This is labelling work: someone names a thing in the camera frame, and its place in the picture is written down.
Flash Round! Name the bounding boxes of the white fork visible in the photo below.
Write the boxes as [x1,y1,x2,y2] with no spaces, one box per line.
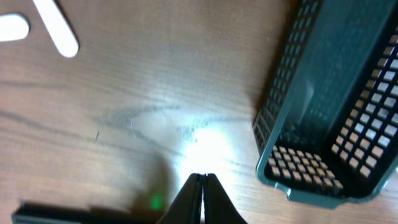
[33,0,79,58]
[1,13,30,42]

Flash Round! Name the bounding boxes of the black perforated plastic basket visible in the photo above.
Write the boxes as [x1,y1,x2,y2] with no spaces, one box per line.
[253,0,397,208]

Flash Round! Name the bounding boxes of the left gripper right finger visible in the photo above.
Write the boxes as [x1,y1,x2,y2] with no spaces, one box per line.
[203,174,247,224]

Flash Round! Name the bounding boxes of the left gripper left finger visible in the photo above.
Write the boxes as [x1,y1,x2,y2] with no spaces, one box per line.
[157,174,203,224]

